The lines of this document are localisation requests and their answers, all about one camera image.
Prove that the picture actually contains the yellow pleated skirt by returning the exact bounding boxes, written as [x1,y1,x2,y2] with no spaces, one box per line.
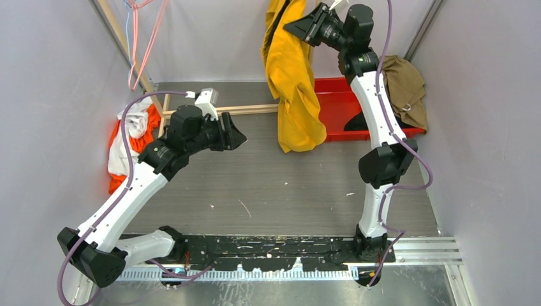
[260,0,327,154]

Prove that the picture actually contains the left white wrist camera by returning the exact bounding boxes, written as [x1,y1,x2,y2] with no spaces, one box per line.
[186,88,219,121]

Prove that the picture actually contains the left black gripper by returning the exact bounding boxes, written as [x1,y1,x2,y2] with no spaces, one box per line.
[186,112,245,156]

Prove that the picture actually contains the white cloth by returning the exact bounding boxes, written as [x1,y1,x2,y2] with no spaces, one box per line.
[107,98,152,176]

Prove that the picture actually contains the black garment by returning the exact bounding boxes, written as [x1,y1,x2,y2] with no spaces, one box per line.
[344,112,369,131]

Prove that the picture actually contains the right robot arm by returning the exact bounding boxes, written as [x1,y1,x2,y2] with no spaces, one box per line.
[283,3,417,262]

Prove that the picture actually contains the red plastic bin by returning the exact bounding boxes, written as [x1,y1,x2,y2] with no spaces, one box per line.
[315,76,426,146]

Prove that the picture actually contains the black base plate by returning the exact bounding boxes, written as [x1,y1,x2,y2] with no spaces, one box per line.
[157,235,396,272]

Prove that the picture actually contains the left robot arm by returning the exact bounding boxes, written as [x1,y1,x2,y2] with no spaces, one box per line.
[57,105,247,288]

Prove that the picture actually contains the blue wire hanger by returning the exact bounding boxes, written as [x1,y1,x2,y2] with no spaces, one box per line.
[124,0,137,62]

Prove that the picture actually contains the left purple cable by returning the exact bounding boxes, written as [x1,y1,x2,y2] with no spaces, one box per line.
[56,91,212,306]

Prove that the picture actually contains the pink wire hanger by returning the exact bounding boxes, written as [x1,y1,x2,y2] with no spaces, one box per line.
[126,0,169,92]

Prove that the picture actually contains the aluminium rail frame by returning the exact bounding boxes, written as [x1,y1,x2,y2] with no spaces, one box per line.
[73,235,473,305]

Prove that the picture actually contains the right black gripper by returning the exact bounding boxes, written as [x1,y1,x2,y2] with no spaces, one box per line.
[283,2,351,52]

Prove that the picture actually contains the wooden clothes rack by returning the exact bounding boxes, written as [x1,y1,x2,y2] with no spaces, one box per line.
[94,0,322,138]

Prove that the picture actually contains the tan brown garment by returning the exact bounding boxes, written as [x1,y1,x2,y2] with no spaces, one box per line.
[382,55,428,130]

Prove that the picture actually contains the orange cloth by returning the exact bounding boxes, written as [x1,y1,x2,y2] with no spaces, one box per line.
[108,104,161,194]

